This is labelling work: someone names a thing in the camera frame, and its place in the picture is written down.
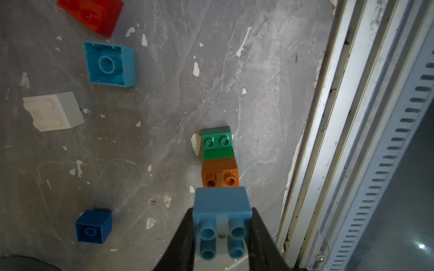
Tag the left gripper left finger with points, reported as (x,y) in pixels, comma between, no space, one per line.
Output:
(179,255)

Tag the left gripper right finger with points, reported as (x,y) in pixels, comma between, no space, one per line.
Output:
(263,254)

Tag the light blue lego brick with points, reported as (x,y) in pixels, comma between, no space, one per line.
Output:
(221,220)

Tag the brown lego brick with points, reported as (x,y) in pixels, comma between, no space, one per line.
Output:
(220,173)

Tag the dark blue lego brick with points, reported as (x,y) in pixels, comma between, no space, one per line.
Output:
(94,226)

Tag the long green lego brick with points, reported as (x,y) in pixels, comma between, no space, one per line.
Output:
(217,143)

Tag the white lego brick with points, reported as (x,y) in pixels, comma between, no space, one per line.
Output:
(54,112)

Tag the teal lego brick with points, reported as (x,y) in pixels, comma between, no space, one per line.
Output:
(110,64)

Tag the red lego brick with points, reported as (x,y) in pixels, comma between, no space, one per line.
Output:
(100,16)

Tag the potted plant grey pot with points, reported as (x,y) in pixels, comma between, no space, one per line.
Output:
(19,263)

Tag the aluminium rail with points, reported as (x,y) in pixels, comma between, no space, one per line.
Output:
(374,87)

